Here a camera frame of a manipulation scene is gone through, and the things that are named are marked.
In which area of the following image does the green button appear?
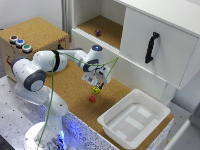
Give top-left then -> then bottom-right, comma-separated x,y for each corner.
21,43 -> 34,54

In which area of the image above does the wooden drawer box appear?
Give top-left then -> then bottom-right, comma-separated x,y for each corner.
0,16 -> 71,83

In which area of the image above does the purple block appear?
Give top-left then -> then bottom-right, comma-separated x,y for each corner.
94,29 -> 102,37

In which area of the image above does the white plastic box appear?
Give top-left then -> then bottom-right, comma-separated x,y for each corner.
96,88 -> 172,150

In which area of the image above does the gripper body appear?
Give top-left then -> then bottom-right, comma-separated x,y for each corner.
82,65 -> 112,87

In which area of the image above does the black door handle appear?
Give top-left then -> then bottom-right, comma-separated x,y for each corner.
144,31 -> 160,65

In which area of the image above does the red button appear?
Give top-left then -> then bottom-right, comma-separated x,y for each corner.
9,35 -> 20,45

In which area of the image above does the yellow block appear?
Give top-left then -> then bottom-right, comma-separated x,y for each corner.
92,86 -> 102,95

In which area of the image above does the green cable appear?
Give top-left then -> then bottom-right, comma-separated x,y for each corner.
35,50 -> 120,150

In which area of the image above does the pink block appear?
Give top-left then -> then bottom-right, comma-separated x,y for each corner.
88,94 -> 98,104

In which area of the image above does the white cabinet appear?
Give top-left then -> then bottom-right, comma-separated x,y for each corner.
71,0 -> 200,107

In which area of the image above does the blue button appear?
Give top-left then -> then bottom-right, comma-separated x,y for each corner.
15,38 -> 26,49

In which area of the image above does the white sliding door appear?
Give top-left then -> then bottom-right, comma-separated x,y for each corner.
119,6 -> 200,91

